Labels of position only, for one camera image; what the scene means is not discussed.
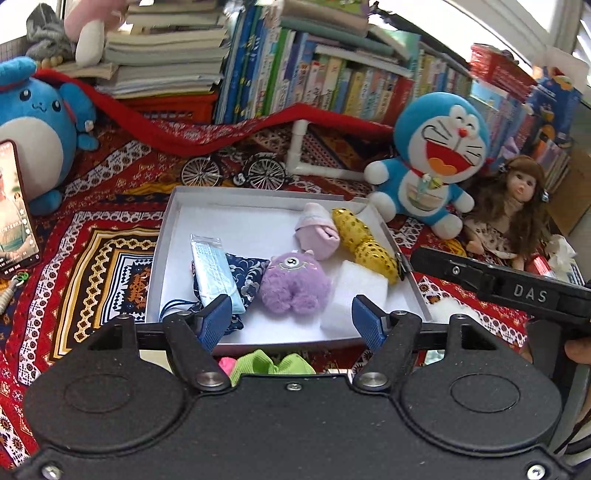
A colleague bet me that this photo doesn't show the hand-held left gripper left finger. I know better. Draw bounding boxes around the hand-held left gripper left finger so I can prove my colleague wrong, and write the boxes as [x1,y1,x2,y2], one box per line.
[85,294,234,393]

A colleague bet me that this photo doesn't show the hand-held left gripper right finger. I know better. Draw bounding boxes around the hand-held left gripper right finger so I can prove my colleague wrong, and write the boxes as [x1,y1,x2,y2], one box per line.
[351,295,506,393]

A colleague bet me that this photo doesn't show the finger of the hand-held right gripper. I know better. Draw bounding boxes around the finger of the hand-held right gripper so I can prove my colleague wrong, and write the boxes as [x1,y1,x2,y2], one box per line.
[410,246,502,303]

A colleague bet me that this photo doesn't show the white foam block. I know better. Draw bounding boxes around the white foam block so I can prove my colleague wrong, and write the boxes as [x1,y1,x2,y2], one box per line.
[320,261,389,344]

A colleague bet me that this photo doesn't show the packaged light blue face mask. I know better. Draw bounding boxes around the packaged light blue face mask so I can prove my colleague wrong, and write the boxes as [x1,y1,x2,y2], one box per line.
[190,234,245,315]

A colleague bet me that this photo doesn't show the navy blue drawstring pouch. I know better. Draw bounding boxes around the navy blue drawstring pouch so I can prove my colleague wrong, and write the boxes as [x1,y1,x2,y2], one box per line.
[159,251,271,330]

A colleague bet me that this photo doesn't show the green and pink scrunchie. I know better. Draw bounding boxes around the green and pink scrunchie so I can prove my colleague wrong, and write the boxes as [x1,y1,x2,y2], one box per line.
[218,349,317,387]

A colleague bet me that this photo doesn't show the gold sequin soft toy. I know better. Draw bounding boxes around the gold sequin soft toy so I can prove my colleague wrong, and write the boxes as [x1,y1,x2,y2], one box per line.
[331,208,400,284]

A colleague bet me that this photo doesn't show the purple fluffy plush monster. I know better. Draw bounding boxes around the purple fluffy plush monster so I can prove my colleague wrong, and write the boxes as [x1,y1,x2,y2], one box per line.
[259,249,332,315]

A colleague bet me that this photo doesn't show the white cardboard box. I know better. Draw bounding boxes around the white cardboard box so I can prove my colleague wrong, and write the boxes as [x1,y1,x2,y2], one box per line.
[145,185,432,356]

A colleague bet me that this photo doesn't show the pink and white sock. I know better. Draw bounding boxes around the pink and white sock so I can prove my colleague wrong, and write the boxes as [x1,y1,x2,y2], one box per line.
[294,202,341,261]

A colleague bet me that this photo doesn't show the person's right hand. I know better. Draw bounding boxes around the person's right hand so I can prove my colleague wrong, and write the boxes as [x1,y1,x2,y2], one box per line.
[564,338,591,366]

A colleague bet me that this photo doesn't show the small red packet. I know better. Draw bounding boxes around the small red packet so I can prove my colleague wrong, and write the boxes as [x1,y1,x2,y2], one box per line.
[529,255,555,278]

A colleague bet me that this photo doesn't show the white crumpled tissue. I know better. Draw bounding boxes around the white crumpled tissue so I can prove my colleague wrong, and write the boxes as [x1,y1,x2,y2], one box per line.
[547,234,578,273]

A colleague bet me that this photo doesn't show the brown cardboard box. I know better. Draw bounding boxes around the brown cardboard box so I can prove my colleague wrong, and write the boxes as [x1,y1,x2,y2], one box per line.
[549,148,591,236]

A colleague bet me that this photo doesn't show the brown-haired doll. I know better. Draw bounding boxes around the brown-haired doll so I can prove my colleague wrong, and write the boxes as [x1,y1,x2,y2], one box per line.
[462,154,550,271]

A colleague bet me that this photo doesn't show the blue cat plush toy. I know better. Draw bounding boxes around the blue cat plush toy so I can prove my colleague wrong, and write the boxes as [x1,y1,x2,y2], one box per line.
[364,92,490,240]

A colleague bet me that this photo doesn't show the red patterned tablecloth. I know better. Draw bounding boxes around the red patterned tablecloth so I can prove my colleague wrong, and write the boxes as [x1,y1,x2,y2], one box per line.
[0,69,555,472]

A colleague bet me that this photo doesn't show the miniature metal bicycle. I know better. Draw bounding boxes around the miniature metal bicycle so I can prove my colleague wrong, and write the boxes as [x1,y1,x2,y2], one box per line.
[180,151,289,190]

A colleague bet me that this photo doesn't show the blue printed bag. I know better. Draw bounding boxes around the blue printed bag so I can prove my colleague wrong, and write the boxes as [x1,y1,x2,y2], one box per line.
[526,67,585,148]

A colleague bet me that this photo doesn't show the white plastic pipe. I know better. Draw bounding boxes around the white plastic pipe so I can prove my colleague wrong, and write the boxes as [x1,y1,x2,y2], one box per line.
[285,119,370,181]

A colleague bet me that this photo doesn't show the red plastic basket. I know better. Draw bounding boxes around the red plastic basket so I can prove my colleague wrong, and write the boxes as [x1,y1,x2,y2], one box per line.
[468,43,539,104]

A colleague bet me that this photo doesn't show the red plastic crate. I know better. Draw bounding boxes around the red plastic crate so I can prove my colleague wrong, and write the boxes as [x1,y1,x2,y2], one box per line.
[122,90,220,124]

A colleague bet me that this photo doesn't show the black smartphone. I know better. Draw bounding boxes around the black smartphone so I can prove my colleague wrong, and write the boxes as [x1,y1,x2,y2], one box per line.
[0,140,41,278]

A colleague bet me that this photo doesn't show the row of upright books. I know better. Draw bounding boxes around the row of upright books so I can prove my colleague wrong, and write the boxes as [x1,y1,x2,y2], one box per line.
[215,0,583,195]

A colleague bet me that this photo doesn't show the blue round plush toy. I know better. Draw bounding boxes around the blue round plush toy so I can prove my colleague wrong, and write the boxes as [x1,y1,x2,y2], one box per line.
[0,56,100,217]

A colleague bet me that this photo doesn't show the stack of lying books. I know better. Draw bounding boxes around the stack of lying books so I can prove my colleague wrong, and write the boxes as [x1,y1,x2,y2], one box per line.
[95,0,232,100]

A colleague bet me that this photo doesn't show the pink rabbit plush toy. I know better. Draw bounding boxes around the pink rabbit plush toy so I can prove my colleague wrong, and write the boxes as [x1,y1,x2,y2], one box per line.
[64,0,134,68]

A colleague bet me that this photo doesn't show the grey knitted cloth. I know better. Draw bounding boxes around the grey knitted cloth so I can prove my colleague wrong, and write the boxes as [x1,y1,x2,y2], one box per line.
[25,2,75,63]

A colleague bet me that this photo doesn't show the grey grid board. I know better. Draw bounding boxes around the grey grid board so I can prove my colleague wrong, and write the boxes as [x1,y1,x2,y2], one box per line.
[0,37,28,62]

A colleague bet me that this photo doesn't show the grey braided lanyard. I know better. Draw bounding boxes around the grey braided lanyard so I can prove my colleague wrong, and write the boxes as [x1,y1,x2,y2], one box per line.
[0,272,31,315]

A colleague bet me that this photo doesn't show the wooden bead string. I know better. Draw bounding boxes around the wooden bead string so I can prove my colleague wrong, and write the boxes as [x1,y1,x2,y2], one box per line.
[34,55,77,70]

